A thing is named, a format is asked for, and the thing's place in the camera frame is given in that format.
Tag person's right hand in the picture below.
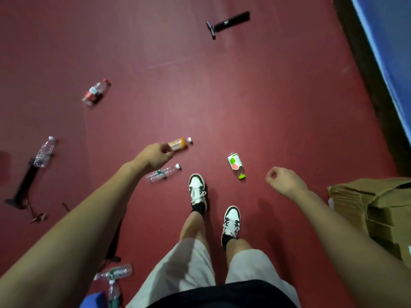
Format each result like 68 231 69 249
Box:
265 167 309 203

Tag person's left hand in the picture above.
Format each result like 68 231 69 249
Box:
133 142 174 175

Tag person's left forearm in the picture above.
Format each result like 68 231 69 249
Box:
0 160 146 308

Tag person's right forearm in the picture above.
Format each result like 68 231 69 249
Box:
294 188 411 308

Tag orange drink bottle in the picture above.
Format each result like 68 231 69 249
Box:
168 137 193 154

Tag green pink juice carton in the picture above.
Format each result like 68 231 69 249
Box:
227 153 246 180

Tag person's left white black shoe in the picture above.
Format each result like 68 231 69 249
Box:
188 173 208 213

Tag person's white black shoe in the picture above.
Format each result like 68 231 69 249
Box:
188 173 208 213
221 206 241 249

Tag person's right white black shoe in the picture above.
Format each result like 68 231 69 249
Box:
221 206 241 249

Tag person's right leg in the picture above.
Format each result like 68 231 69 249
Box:
222 233 253 265

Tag person's leg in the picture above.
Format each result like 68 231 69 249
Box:
179 202 210 254
222 233 253 265

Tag person's left leg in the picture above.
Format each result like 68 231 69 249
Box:
179 202 210 254

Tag red label cola bottle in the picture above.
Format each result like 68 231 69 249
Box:
82 79 112 107

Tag stack of flat cardboard boxes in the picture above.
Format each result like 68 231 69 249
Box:
327 177 411 269

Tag clear water bottle white cap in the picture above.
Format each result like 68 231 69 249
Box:
33 136 56 168

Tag beige shorts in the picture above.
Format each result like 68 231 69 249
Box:
126 238 302 308

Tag black shirt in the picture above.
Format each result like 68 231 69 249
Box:
148 280 297 308

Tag crushed clear plastic bottle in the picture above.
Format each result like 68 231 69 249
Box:
93 264 133 281

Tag black T-shaped stand bar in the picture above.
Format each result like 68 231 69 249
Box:
206 11 250 40

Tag clear bottle dark green label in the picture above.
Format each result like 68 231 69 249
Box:
107 279 123 308

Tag blue table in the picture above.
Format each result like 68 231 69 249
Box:
349 0 411 146

